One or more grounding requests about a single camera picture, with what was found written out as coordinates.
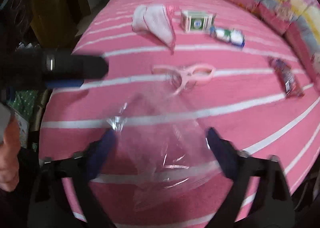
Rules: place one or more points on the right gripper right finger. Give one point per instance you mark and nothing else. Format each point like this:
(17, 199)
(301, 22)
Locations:
(272, 205)

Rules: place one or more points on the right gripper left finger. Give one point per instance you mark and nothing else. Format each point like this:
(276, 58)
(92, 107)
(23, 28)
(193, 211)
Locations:
(51, 208)

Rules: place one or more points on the white pink mesh cloth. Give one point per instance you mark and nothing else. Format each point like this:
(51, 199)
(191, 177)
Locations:
(157, 20)

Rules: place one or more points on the clear plastic bag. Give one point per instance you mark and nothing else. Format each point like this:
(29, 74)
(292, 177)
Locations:
(166, 145)

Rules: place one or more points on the dark red snack packet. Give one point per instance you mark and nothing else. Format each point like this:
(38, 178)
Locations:
(286, 77)

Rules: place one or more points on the pink plastic clip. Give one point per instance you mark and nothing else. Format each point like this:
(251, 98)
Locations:
(181, 77)

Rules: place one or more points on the green white small box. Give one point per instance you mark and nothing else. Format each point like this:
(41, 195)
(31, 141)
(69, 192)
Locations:
(194, 20)

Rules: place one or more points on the person's left hand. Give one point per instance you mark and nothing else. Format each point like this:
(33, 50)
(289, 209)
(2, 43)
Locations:
(9, 161)

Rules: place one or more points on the pink striped bed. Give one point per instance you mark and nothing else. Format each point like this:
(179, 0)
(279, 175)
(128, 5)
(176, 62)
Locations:
(260, 98)

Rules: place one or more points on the colourful folded quilt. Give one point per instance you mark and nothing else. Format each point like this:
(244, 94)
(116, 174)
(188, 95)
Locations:
(298, 22)

